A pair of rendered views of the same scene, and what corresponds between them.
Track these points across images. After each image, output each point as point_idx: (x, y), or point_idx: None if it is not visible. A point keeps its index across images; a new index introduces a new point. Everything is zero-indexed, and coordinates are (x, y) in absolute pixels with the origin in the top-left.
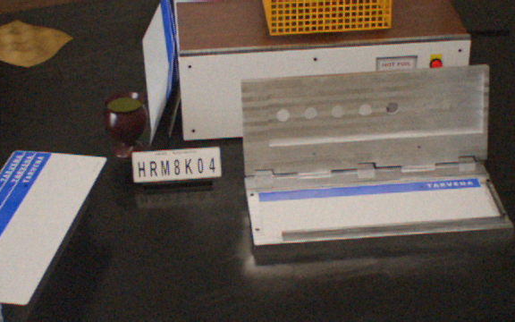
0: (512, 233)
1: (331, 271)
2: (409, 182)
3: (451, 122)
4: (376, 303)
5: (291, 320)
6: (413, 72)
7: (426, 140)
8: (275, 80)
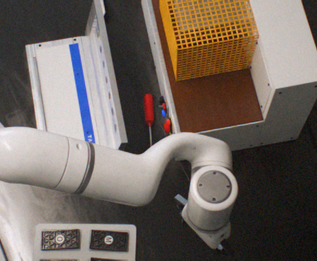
0: None
1: (12, 87)
2: (93, 125)
3: (113, 136)
4: None
5: None
6: (112, 95)
7: (105, 124)
8: (97, 16)
